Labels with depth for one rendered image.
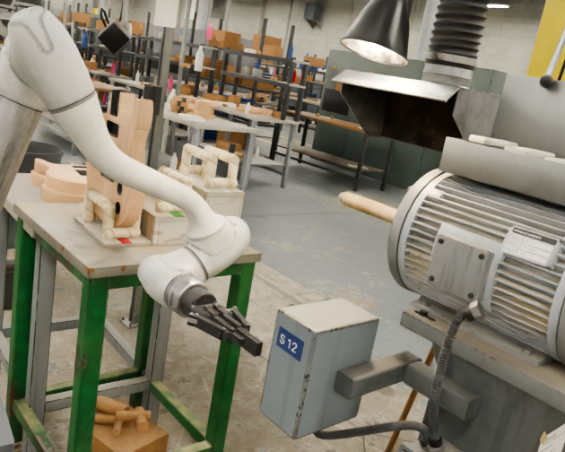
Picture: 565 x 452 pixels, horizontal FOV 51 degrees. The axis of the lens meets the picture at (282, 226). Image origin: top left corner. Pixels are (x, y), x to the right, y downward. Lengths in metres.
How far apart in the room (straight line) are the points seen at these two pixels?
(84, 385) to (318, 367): 0.93
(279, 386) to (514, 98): 0.68
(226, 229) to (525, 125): 0.70
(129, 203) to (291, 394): 0.88
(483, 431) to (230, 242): 0.71
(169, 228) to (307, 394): 0.96
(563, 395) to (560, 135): 0.45
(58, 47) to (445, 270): 0.81
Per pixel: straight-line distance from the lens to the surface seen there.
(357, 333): 1.02
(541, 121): 1.18
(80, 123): 1.25
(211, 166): 1.88
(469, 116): 1.21
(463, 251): 1.00
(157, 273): 1.40
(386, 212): 1.25
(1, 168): 1.41
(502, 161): 1.04
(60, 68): 1.22
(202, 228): 1.41
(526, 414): 1.04
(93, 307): 1.66
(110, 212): 1.77
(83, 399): 1.79
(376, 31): 1.15
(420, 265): 1.09
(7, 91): 1.38
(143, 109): 1.67
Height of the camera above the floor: 1.50
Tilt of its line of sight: 15 degrees down
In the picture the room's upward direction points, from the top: 10 degrees clockwise
